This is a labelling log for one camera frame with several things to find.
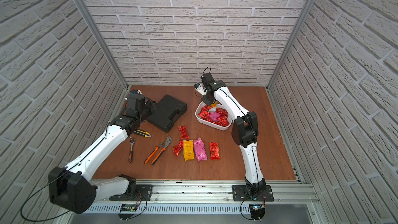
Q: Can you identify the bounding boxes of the red handled ratchet wrench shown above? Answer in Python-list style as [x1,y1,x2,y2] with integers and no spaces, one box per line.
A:
[128,138,135,163]

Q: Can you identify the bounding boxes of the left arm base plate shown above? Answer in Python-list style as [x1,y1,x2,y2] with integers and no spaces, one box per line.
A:
[109,184,153,201]

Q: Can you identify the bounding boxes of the left controller board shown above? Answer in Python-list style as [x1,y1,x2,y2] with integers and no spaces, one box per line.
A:
[118,204,139,220]

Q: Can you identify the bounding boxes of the aluminium corner post left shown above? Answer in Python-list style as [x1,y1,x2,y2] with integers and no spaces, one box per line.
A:
[73,0,129,89]

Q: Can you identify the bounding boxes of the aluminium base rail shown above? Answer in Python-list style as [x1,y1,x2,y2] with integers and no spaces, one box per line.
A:
[82,179,326,224]

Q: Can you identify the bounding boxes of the pink foil tea bag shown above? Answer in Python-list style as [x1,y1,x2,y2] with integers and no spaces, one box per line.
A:
[193,138,207,162]

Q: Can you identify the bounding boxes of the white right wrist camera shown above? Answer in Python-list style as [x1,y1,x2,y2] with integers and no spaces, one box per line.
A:
[194,83,206,96]

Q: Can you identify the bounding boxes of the aluminium corner post right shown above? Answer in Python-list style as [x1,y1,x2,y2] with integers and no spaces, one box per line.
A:
[266,0,316,91]

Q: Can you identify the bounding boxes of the orange handled pliers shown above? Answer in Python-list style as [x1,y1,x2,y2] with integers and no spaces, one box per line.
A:
[144,136,172,166]

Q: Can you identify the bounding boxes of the right controller board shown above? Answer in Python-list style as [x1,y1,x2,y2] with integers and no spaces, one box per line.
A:
[249,204,265,221]

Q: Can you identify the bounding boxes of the controller board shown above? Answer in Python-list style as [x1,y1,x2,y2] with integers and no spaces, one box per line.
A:
[249,204,265,221]
[118,204,139,220]

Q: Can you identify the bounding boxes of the red tea bag box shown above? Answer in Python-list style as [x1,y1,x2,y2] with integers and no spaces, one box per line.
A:
[216,107,230,127]
[209,142,220,160]

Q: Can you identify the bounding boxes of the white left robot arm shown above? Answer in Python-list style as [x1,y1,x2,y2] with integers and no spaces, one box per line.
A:
[48,90,157,214]

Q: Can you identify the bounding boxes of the white plastic storage box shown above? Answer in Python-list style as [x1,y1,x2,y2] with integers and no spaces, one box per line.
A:
[195,102,233,131]

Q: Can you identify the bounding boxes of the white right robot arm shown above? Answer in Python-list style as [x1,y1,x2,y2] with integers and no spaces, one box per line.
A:
[195,73,266,199]

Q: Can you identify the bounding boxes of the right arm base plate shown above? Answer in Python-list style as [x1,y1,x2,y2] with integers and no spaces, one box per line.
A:
[232,185,274,202]

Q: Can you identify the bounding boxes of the black plastic tool case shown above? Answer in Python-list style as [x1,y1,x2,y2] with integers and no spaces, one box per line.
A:
[147,94,187,133]

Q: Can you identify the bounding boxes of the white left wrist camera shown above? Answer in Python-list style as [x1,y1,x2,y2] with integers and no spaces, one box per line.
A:
[129,89,142,95]

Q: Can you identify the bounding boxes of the red foil tea bag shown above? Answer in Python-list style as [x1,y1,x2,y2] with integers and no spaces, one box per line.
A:
[173,140,183,157]

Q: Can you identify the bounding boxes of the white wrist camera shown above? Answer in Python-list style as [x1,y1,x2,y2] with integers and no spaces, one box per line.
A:
[129,89,142,95]
[194,83,206,96]

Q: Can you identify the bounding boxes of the aluminium corner post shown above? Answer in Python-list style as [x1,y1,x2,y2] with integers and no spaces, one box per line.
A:
[73,0,129,89]
[266,0,316,91]

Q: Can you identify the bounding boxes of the yellow foil tea bag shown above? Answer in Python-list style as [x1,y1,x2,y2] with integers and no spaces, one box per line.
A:
[183,140,194,161]

